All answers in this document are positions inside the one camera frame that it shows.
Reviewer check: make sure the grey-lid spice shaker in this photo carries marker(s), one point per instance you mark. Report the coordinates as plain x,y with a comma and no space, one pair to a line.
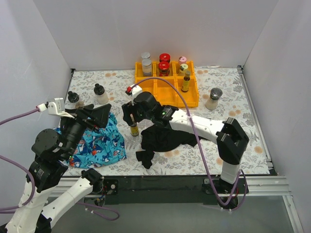
215,95

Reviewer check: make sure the black cloth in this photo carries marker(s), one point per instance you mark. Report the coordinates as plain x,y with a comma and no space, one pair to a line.
157,139

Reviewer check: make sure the yellow-lid spice shaker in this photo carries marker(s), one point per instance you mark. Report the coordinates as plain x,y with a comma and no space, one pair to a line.
182,69

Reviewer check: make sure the red-lid sauce jar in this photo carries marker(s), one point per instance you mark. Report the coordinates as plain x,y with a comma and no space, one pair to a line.
165,57
163,69

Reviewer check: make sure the small black-cap bottle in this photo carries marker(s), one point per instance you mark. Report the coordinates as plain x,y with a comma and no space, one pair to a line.
74,100

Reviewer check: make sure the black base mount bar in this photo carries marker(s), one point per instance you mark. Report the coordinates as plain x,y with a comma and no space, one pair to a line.
158,189

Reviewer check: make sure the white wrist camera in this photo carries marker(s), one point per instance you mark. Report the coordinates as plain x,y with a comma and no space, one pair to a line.
55,107
133,91

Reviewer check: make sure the blue-label spice jar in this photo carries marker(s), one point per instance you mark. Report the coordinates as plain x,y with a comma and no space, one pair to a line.
145,55
147,67

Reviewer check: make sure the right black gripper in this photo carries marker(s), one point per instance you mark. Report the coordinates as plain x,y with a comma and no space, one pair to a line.
131,111

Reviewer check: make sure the orange six-compartment bin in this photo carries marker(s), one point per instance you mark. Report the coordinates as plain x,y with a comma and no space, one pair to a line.
164,93

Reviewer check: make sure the pink-lid spice shaker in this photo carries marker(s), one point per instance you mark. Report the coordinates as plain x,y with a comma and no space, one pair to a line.
182,60

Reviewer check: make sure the small yellow-label sauce bottle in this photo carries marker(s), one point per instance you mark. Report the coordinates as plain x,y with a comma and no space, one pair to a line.
134,128

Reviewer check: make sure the blue shark-print cloth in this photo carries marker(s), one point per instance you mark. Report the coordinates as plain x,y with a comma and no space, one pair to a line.
99,148

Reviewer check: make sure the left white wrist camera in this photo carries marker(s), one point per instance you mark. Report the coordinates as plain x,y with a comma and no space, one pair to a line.
55,107

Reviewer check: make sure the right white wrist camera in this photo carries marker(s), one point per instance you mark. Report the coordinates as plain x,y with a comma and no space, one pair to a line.
133,91

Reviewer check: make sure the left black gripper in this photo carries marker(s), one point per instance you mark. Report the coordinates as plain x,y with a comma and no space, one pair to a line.
84,117

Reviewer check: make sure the black-cap white bottle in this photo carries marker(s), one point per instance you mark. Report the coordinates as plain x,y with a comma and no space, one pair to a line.
100,94

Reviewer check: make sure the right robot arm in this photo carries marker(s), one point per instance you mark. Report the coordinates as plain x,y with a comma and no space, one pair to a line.
228,135

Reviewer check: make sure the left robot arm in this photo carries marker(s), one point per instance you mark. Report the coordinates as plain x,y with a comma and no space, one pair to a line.
33,214

